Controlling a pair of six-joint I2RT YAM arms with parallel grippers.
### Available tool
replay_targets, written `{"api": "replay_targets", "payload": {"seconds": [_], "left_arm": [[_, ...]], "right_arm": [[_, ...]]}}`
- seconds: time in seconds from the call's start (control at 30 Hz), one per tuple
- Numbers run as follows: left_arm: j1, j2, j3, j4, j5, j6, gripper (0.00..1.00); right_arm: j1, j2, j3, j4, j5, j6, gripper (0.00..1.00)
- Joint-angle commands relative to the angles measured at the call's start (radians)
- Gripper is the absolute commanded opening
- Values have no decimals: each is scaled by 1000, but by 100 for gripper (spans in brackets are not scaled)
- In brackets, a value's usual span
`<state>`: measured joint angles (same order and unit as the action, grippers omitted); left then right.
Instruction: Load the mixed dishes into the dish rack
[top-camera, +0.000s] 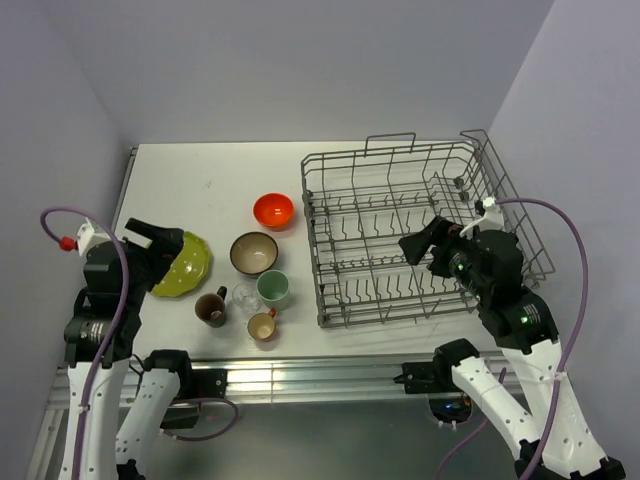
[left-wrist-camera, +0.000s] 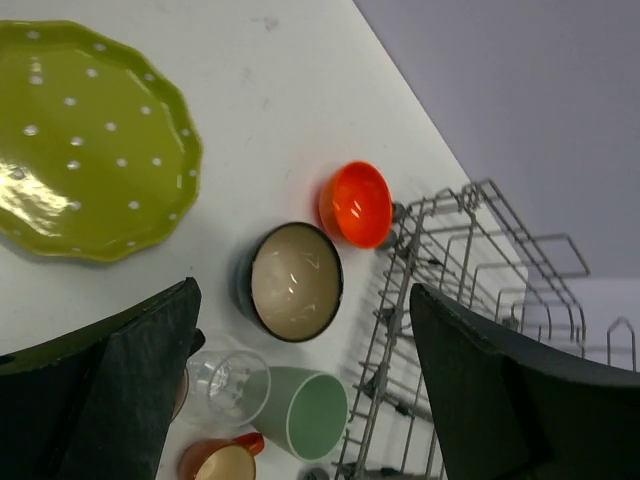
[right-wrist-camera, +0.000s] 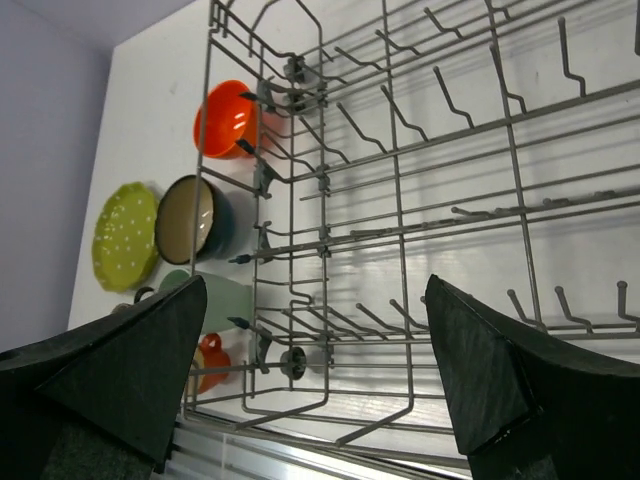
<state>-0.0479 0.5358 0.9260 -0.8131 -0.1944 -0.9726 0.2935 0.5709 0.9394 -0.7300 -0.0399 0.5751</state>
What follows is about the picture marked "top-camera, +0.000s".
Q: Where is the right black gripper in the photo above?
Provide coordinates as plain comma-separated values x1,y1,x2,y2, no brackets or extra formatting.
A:
398,213,489,298

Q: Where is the blue bowl beige inside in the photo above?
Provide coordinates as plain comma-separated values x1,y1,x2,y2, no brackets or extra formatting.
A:
229,231,279,276

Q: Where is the clear drinking glass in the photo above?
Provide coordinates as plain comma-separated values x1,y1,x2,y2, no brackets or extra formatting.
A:
232,283,262,316

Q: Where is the orange bowl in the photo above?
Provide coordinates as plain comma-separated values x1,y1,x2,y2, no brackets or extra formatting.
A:
252,192,295,229

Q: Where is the mint green cup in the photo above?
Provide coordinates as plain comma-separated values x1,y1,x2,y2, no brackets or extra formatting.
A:
256,270,291,310

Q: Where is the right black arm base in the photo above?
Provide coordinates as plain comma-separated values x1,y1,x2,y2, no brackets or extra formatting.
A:
393,361,450,395

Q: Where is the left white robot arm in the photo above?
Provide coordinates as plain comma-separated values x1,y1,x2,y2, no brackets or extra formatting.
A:
59,219,195,479

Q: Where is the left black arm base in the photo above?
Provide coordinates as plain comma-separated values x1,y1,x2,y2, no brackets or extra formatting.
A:
132,366,227,402

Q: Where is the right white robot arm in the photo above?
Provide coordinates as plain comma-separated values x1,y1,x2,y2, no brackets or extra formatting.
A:
399,216,626,479

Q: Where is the yellow-green dotted plate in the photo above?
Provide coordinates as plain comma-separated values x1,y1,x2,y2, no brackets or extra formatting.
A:
151,231,212,298

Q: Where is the dark brown mug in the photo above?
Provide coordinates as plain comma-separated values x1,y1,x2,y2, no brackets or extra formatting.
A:
194,286,228,328

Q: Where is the small orange mug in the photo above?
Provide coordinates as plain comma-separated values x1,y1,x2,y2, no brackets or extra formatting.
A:
247,309,277,342

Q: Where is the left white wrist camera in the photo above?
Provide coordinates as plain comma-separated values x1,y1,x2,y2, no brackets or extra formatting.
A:
58,217,110,257

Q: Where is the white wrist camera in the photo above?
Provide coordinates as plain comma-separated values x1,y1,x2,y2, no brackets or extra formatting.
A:
460,197,505,238
58,217,110,257

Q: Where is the grey wire dish rack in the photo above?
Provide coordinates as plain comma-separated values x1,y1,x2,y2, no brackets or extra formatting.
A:
300,129,556,330

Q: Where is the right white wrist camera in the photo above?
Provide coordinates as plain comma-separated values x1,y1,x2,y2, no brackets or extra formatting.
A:
460,197,505,238

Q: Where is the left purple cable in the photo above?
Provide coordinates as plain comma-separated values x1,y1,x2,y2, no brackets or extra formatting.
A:
39,207,131,480

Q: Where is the purple cable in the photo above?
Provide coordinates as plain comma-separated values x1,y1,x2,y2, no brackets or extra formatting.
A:
434,197,590,480
39,207,131,480

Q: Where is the aluminium mounting rail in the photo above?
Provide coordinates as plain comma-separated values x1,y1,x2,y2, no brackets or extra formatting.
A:
27,352,531,480

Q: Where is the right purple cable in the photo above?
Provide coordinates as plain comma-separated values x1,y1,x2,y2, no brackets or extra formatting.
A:
434,197,590,480

